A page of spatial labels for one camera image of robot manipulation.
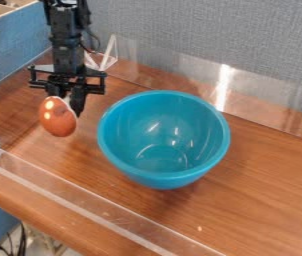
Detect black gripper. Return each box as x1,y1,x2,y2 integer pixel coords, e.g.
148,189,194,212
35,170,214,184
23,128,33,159
28,64,107,116

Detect brown white toy mushroom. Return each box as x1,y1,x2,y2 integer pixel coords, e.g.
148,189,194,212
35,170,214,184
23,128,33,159
39,96,77,137

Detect blue plastic bowl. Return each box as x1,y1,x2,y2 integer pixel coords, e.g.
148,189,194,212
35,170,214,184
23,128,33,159
97,90,231,190

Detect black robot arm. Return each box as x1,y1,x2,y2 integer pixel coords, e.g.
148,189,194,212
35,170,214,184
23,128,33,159
28,0,107,116

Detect clear acrylic left barrier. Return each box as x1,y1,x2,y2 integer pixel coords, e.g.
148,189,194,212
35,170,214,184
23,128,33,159
0,35,97,148

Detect clear acrylic barrier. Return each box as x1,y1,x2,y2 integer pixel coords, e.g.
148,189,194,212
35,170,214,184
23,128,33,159
107,35,302,138
0,35,97,148
0,148,226,256

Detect blue partition panel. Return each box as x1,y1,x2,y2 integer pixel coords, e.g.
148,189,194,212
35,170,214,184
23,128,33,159
0,0,52,81

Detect clear acrylic front barrier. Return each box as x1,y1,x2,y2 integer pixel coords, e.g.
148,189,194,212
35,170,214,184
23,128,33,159
0,148,226,256

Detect clear acrylic back barrier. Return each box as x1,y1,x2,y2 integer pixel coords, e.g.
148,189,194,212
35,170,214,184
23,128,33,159
107,35,302,138

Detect clear acrylic corner bracket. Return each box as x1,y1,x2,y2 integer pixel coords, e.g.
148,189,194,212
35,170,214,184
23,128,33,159
84,35,119,71

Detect black cables under table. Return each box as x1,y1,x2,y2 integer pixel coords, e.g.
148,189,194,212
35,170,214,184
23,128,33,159
0,222,29,256

